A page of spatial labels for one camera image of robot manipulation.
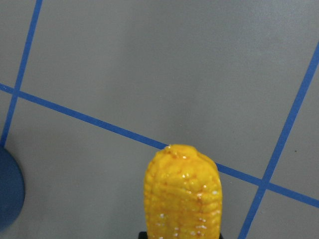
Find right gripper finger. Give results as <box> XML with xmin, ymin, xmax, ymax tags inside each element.
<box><xmin>138</xmin><ymin>232</ymin><xmax>147</xmax><ymax>239</ymax></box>

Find yellow corn cob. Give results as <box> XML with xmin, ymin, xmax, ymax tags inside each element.
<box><xmin>144</xmin><ymin>144</ymin><xmax>223</xmax><ymax>239</ymax></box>

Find blue saucepan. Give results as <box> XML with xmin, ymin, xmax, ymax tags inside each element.
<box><xmin>0</xmin><ymin>147</ymin><xmax>25</xmax><ymax>231</ymax></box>

